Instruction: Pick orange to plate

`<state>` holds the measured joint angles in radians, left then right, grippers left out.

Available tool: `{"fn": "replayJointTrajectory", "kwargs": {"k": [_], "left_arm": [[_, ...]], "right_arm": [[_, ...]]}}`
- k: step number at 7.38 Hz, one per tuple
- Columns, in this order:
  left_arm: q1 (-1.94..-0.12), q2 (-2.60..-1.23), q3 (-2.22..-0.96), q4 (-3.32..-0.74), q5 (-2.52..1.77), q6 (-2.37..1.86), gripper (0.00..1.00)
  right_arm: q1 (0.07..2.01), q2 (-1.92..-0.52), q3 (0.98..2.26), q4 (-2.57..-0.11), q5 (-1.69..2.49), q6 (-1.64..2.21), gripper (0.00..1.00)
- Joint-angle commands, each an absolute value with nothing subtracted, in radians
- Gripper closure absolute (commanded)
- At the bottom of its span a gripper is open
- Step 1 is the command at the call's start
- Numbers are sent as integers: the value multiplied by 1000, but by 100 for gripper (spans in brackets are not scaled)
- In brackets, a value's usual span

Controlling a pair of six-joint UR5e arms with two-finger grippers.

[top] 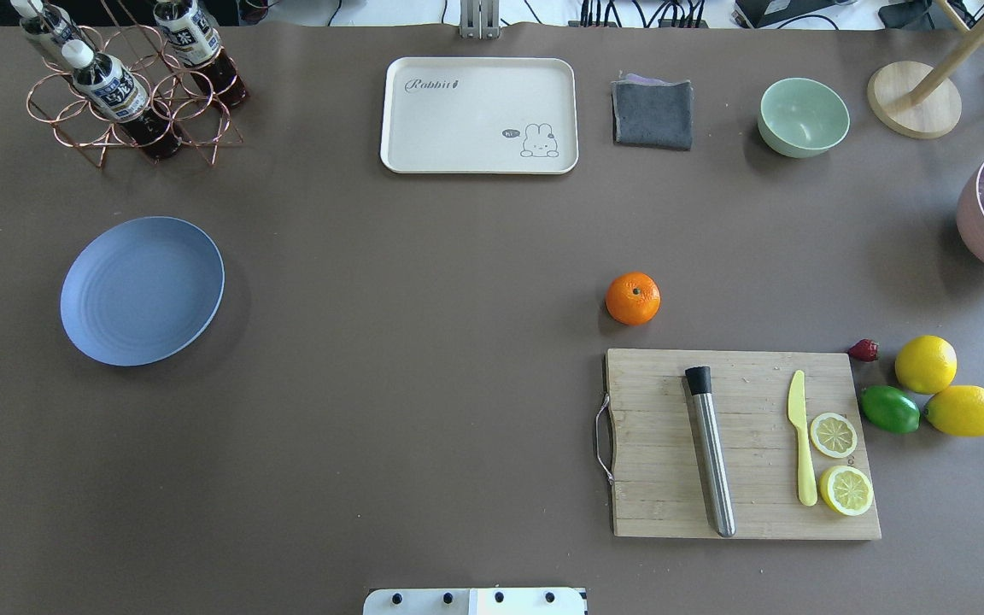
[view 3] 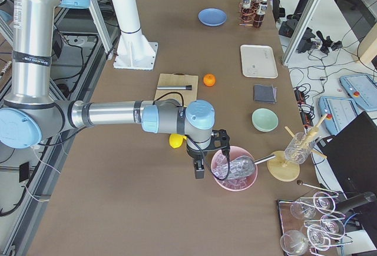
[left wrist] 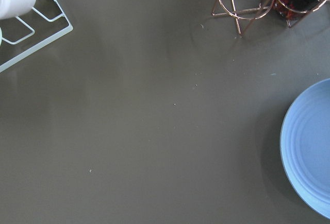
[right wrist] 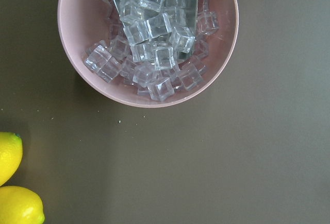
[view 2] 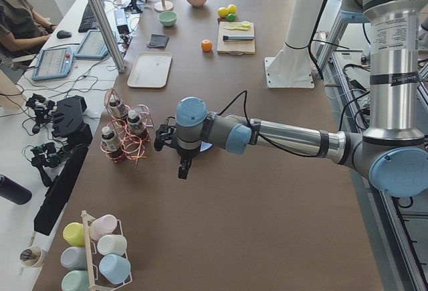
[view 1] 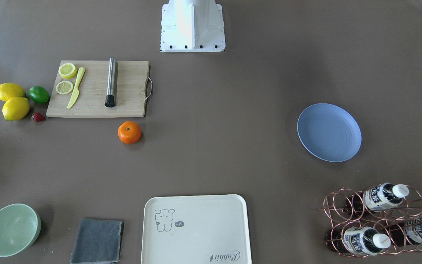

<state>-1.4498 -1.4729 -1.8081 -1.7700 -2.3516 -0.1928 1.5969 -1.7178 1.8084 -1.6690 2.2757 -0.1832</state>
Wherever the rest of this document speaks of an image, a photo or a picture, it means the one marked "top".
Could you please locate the orange fruit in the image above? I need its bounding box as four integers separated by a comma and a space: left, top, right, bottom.
605, 272, 661, 326

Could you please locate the blue plate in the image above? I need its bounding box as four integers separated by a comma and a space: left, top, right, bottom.
60, 215, 226, 366

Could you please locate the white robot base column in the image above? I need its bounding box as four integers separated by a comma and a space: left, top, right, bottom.
362, 587, 589, 614

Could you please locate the cream rabbit tray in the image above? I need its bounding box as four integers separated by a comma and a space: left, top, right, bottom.
379, 57, 579, 174

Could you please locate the steel muddler with black tip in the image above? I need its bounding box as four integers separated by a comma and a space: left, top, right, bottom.
686, 366, 737, 538

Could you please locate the wooden cutting board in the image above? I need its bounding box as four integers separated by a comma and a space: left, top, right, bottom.
605, 348, 882, 541

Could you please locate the grey folded cloth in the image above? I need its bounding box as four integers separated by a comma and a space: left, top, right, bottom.
612, 73, 694, 151

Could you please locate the green bowl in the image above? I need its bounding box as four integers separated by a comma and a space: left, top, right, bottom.
757, 78, 851, 159

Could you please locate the yellow plastic knife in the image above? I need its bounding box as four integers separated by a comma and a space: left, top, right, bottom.
788, 370, 817, 507

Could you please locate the lemon slice upper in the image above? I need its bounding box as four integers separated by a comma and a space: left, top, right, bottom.
809, 413, 858, 459

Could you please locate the red strawberry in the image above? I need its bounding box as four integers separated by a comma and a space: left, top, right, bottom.
846, 338, 879, 362

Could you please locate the lemon half lower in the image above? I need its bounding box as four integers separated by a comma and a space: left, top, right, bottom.
817, 465, 874, 515

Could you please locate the green lime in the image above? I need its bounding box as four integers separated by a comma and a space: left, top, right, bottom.
858, 385, 921, 435

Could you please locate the tea bottle middle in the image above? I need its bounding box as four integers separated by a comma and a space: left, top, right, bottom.
152, 1, 249, 108

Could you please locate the tea bottle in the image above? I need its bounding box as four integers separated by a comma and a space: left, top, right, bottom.
61, 39, 181, 160
11, 0, 93, 67
152, 1, 249, 108

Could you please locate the yellow lemon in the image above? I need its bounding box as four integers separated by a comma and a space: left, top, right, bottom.
924, 385, 984, 437
894, 335, 958, 395

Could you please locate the tea bottle front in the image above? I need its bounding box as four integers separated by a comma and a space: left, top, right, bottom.
61, 39, 181, 160

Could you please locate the wooden cup tree stand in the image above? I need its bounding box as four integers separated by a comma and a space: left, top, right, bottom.
866, 15, 984, 139

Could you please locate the tea bottle rear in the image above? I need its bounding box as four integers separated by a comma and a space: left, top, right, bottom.
11, 0, 93, 67

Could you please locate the copper wire bottle rack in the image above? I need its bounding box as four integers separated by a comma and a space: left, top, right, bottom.
25, 1, 243, 168

